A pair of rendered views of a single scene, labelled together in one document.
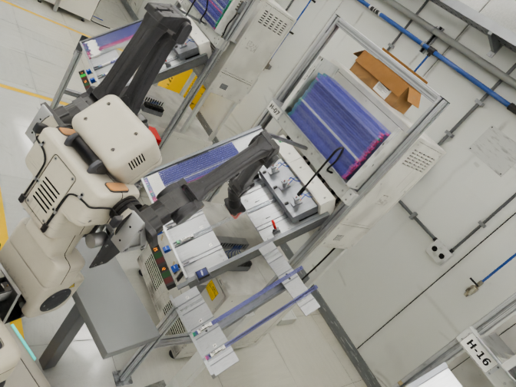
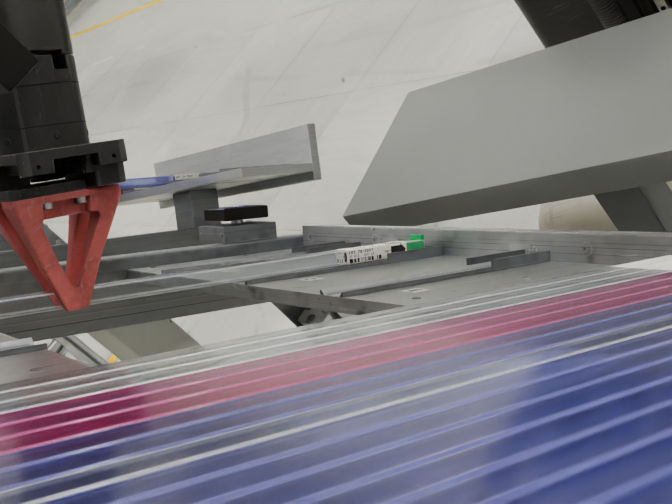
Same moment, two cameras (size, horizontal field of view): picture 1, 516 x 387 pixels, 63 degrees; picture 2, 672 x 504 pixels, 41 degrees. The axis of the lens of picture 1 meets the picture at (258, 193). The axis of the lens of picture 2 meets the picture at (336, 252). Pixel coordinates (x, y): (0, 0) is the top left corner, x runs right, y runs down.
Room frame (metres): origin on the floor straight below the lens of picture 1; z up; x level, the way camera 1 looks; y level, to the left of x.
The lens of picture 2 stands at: (2.17, 0.38, 1.13)
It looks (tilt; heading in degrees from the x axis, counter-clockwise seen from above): 29 degrees down; 207
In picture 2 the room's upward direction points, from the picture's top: 43 degrees counter-clockwise
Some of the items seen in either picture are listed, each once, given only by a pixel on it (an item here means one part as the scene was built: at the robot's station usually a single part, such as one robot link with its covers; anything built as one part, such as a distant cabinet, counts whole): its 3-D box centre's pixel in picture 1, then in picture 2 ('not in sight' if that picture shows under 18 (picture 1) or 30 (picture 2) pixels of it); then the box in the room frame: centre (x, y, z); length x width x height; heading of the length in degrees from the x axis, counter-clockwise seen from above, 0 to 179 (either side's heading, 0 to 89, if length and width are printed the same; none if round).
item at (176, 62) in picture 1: (147, 96); not in sight; (2.91, 1.11, 0.66); 1.01 x 0.73 x 1.31; 141
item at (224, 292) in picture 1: (217, 278); not in sight; (2.16, -0.13, 0.31); 0.70 x 0.65 x 0.62; 51
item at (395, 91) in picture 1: (395, 83); not in sight; (2.33, -0.20, 1.82); 0.68 x 0.30 x 0.20; 51
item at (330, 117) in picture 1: (338, 125); not in sight; (2.03, -0.10, 1.52); 0.51 x 0.13 x 0.27; 51
